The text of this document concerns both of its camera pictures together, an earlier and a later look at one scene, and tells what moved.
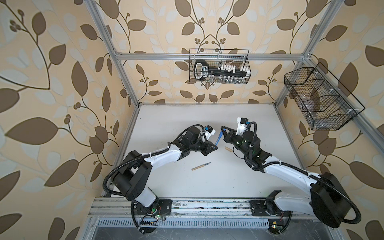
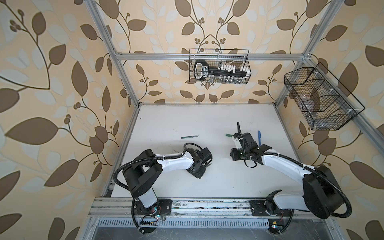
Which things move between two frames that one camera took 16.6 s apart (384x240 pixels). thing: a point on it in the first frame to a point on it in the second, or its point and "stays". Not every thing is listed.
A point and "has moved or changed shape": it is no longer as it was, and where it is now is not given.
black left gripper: [206, 147] to [200, 175]
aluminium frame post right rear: [314, 40] stays
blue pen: [219, 138] has moved or changed shape
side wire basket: [325, 102] stays
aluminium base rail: [108, 207] stays
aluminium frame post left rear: [93, 8] stays
